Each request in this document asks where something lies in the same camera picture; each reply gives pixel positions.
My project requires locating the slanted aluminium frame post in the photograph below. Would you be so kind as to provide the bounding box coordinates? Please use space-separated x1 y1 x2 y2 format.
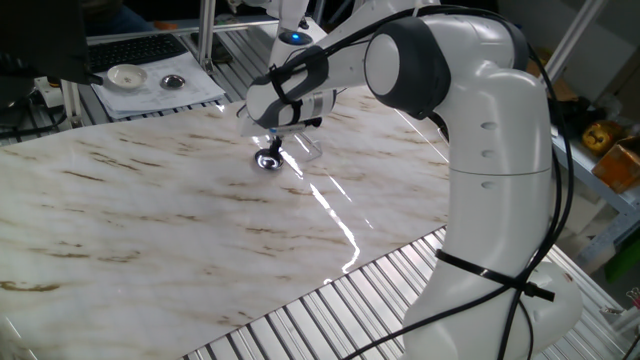
542 0 609 86

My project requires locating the yellow round object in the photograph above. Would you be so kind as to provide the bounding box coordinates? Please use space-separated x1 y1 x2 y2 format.
581 119 626 156

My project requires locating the small round steel plate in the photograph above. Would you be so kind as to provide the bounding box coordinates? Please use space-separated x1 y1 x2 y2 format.
253 148 286 172

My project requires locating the grey metal shelf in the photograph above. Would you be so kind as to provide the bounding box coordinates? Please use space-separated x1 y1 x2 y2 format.
549 124 640 271

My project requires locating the stack of white paper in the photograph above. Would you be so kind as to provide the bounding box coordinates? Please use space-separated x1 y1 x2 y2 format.
90 51 227 121

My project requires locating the person in dark clothes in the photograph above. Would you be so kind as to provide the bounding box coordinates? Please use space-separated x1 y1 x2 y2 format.
82 0 156 37

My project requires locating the black monitor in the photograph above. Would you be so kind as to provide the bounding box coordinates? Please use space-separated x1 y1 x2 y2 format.
0 0 105 110

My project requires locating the small steel dish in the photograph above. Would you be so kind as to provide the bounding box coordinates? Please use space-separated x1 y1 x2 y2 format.
159 74 187 92

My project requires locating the orange box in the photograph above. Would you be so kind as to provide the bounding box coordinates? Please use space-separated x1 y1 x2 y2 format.
591 135 640 195

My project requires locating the green crate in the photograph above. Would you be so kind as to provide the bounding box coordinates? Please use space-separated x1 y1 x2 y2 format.
603 238 640 284

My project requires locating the tall aluminium post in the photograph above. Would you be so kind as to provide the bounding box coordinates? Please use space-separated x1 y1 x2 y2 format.
197 0 218 76

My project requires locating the short aluminium post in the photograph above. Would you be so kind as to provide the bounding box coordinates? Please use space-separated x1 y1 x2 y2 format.
59 79 84 129

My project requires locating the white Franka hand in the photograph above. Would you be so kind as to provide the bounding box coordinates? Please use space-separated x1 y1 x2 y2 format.
237 112 323 160

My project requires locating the clear acrylic stand with mesh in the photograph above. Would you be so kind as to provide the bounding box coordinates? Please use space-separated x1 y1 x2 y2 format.
283 130 324 163

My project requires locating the marble pattern table sheet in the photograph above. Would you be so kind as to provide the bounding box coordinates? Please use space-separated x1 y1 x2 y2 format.
0 82 451 360

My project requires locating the black keyboard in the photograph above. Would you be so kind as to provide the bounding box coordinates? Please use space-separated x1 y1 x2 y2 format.
87 32 189 75

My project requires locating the white ceramic dish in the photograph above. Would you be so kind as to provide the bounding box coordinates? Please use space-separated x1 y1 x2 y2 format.
106 63 149 91

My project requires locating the black cable strap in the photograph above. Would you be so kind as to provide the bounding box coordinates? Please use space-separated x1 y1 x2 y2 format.
434 248 556 303

